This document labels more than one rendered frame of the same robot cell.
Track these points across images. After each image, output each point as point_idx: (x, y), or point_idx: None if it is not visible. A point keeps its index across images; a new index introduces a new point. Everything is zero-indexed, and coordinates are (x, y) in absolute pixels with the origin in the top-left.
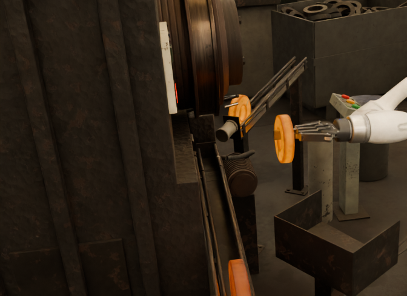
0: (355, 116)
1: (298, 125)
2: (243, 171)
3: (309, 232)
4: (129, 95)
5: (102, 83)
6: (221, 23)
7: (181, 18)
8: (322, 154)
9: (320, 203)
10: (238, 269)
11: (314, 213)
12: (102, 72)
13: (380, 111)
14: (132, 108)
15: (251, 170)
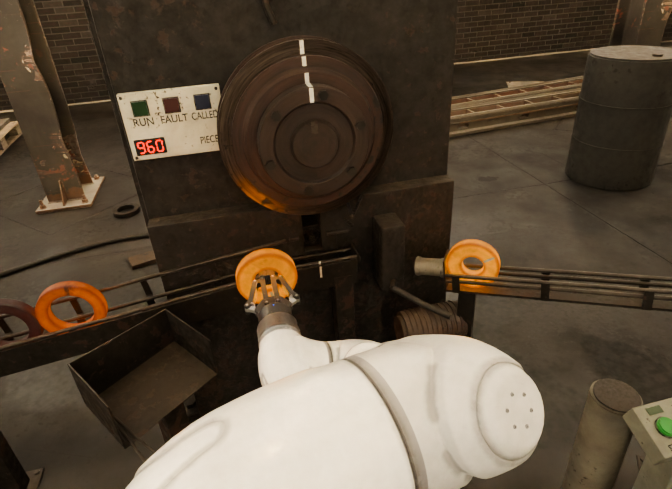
0: (275, 317)
1: (281, 277)
2: (403, 317)
3: (122, 333)
4: (118, 127)
5: None
6: (249, 109)
7: None
8: (584, 431)
9: (211, 353)
10: (59, 284)
11: (206, 355)
12: None
13: (296, 344)
14: (122, 138)
15: (411, 325)
